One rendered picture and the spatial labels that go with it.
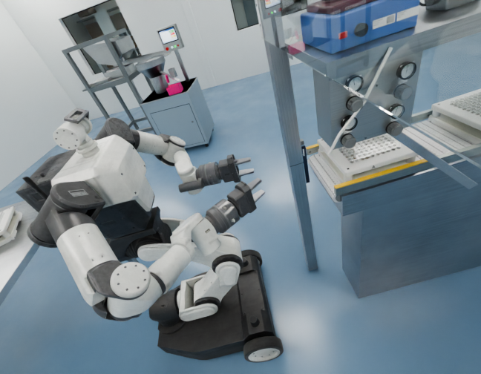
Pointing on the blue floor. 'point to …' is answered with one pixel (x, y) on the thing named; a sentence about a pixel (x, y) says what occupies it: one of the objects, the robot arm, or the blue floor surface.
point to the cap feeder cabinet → (181, 114)
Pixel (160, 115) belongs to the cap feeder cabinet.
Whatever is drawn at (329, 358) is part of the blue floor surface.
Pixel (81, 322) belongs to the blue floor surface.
